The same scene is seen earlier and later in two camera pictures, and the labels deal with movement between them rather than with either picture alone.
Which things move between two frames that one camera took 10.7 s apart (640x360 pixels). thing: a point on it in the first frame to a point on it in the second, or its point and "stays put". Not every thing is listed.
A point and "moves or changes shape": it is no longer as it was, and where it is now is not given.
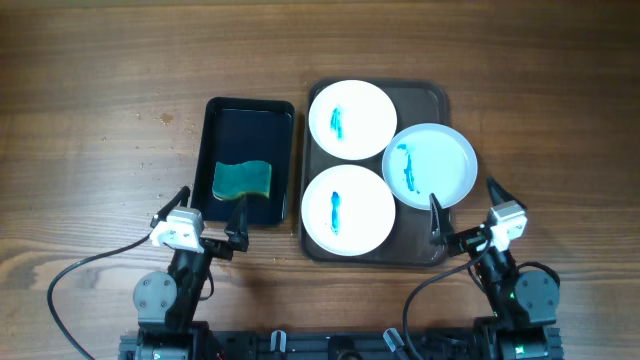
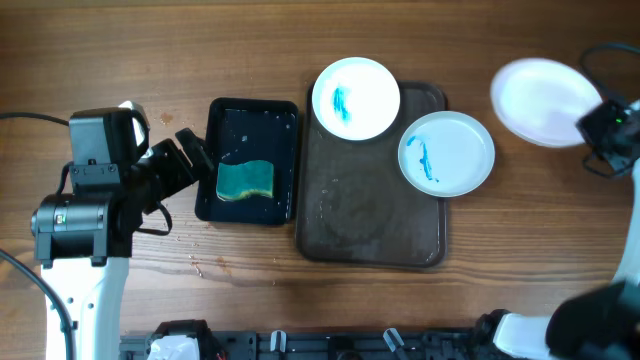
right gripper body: (465, 241) to (601, 126)
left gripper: (234, 231) to (181, 173)
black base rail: (335, 344) stays put
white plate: (348, 210) to (542, 100)
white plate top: (352, 120) moves or changes shape
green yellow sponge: (249, 177) stays put
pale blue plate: (429, 158) moves or changes shape
